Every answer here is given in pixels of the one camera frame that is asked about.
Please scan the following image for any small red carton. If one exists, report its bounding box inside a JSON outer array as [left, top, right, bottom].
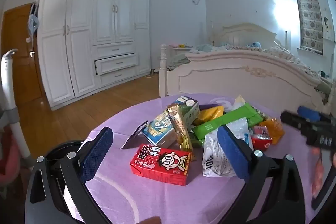
[[249, 126, 272, 152]]

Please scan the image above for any wall poster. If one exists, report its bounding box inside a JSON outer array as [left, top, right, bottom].
[[323, 7, 336, 42]]

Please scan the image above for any orange wrapper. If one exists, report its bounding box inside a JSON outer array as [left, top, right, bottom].
[[259, 119, 285, 146]]

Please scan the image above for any yellow drink pouch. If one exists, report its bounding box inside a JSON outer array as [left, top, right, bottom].
[[194, 106, 225, 126]]

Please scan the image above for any blue hanging bag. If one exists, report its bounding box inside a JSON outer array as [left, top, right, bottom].
[[28, 2, 40, 38]]

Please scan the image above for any light blue blanket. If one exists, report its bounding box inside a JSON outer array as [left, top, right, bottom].
[[196, 43, 219, 53]]

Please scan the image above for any red milk carton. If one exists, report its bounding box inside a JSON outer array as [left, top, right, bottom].
[[129, 143, 193, 186]]

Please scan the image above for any blue white milk carton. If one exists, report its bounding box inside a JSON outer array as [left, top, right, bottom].
[[142, 110, 177, 148]]

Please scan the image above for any green snack wrapper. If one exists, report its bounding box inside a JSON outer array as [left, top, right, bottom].
[[191, 103, 264, 141]]

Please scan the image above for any green white drink carton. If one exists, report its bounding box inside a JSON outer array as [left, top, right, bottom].
[[172, 96, 200, 126]]

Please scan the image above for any person's right hand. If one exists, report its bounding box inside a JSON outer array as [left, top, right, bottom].
[[311, 147, 325, 197]]

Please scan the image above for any white nightstand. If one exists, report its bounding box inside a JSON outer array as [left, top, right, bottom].
[[168, 46, 196, 71]]

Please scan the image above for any green folded blanket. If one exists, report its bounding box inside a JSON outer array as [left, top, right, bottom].
[[167, 53, 190, 71]]

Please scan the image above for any gold sachet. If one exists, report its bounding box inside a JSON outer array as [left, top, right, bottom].
[[167, 104, 193, 152]]

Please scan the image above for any white wardrobe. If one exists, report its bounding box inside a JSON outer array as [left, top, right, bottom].
[[37, 0, 151, 111]]

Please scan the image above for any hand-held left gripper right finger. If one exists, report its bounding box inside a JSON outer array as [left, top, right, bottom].
[[217, 125, 306, 224]]

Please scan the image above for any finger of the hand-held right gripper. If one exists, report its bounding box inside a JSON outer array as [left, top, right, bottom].
[[297, 106, 336, 124], [280, 111, 319, 136]]

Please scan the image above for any floral curtain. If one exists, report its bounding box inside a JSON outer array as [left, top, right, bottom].
[[294, 0, 324, 52]]

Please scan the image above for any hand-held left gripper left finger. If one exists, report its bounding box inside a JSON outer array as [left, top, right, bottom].
[[25, 126, 114, 224]]

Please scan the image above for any black trash bin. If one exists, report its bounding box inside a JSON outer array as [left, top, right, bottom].
[[39, 141, 88, 224]]

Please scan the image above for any wooden door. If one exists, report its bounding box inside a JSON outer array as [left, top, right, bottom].
[[3, 3, 46, 106]]

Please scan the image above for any cream bed frame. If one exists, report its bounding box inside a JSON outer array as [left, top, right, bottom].
[[159, 22, 334, 109]]

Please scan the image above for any white plastic packet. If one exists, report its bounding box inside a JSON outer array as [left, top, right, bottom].
[[202, 117, 254, 178]]

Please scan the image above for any yellow white wrapper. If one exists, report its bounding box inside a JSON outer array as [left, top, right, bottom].
[[232, 95, 247, 109]]

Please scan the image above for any pink white study chair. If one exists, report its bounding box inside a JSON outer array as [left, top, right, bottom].
[[0, 49, 36, 195]]

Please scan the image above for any silver blister pack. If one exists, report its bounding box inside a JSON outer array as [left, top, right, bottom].
[[120, 120, 149, 149]]

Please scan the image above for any purple tablecloth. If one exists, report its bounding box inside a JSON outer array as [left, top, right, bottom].
[[79, 93, 326, 224]]

